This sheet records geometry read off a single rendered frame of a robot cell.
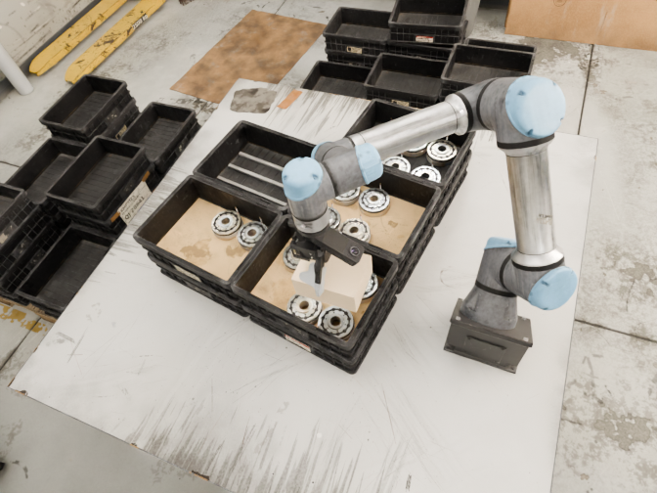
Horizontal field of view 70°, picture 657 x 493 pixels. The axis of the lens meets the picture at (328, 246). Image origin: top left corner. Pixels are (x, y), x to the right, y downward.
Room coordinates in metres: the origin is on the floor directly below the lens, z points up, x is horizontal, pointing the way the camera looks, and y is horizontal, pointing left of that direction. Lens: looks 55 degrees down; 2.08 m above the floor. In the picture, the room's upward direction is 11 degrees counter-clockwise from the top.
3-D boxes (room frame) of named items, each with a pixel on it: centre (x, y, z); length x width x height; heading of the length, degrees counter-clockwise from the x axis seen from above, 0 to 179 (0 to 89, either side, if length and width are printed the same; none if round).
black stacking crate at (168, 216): (0.97, 0.36, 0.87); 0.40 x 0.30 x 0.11; 50
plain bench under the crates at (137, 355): (0.93, 0.00, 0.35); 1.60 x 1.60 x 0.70; 59
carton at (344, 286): (0.60, 0.00, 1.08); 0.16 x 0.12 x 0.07; 59
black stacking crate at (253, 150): (1.20, 0.17, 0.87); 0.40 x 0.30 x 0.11; 50
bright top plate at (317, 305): (0.65, 0.10, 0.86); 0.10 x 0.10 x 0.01
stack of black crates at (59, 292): (1.36, 1.20, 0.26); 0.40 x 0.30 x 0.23; 149
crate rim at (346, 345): (0.71, 0.06, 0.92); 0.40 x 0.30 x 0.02; 50
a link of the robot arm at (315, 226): (0.61, 0.02, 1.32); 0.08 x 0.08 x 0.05
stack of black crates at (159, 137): (2.05, 0.78, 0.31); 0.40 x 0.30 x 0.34; 149
